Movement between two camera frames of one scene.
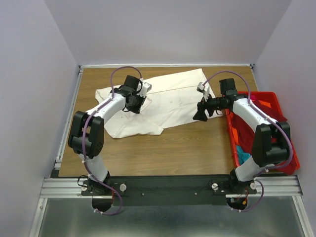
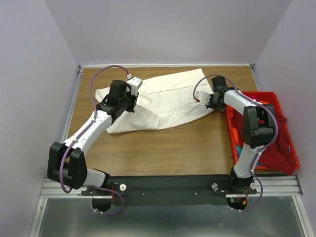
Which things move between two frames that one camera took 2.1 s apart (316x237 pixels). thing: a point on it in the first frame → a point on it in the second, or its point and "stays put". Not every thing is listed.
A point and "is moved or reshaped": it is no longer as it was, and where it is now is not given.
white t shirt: x=169 y=101 is moved or reshaped
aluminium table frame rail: x=55 y=187 stays put
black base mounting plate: x=169 y=191 stays put
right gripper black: x=201 y=106 → x=221 y=108
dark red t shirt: x=245 y=134 stays put
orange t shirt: x=235 y=134 stays put
